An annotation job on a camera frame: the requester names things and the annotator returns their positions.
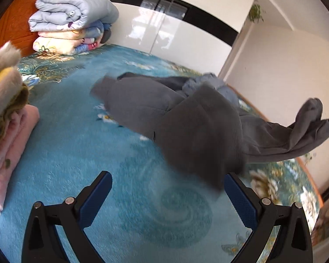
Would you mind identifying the grey sweatpants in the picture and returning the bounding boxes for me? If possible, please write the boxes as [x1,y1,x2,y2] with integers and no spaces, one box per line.
[90,76,329,190]

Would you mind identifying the teal floral bed cover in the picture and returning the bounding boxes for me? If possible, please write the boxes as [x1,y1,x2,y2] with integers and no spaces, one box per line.
[0,43,323,263]

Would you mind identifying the green potted plant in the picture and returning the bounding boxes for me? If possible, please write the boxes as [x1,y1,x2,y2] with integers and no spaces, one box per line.
[248,3,265,23]

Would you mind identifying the light blue-grey garment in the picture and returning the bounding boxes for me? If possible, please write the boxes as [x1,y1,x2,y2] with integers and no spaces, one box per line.
[182,73,240,107]

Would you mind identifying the dark charcoal fleece garment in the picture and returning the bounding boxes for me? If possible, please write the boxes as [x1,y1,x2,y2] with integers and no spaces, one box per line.
[117,72,191,91]

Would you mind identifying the white black wardrobe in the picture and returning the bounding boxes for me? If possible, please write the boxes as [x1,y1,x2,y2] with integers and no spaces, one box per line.
[110,0,254,74]

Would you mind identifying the orange wooden headboard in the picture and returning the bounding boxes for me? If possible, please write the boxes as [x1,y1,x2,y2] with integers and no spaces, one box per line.
[0,0,38,56]

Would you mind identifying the light blue folded quilt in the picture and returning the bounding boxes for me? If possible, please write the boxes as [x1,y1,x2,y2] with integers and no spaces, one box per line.
[28,0,119,32]

